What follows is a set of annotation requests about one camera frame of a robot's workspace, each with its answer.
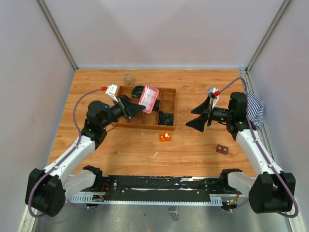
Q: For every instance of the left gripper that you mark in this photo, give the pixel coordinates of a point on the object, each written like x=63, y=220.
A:
x=130, y=109

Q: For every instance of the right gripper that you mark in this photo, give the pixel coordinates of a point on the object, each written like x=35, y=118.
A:
x=204, y=108

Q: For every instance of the pink pill organizer box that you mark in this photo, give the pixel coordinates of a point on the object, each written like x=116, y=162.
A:
x=148, y=98

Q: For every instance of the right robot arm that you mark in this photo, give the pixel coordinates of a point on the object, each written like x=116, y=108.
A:
x=272, y=189

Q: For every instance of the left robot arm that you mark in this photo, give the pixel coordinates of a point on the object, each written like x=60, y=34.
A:
x=49, y=188

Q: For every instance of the wooden compartment tray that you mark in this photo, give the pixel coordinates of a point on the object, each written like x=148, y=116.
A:
x=163, y=116

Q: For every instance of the brown pill box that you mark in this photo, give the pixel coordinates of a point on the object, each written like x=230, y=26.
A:
x=222, y=149

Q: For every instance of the orange pill box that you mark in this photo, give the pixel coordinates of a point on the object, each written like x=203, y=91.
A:
x=164, y=137

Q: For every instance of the striped cloth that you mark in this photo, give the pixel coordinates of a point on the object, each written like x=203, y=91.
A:
x=255, y=110

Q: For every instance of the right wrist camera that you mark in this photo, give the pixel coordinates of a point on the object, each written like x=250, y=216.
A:
x=212, y=92

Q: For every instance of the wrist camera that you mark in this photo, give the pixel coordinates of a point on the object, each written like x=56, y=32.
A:
x=111, y=92
x=212, y=92

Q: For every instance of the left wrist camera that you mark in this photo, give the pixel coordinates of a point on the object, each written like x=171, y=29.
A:
x=111, y=92

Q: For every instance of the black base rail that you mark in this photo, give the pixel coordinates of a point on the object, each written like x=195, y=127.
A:
x=158, y=190

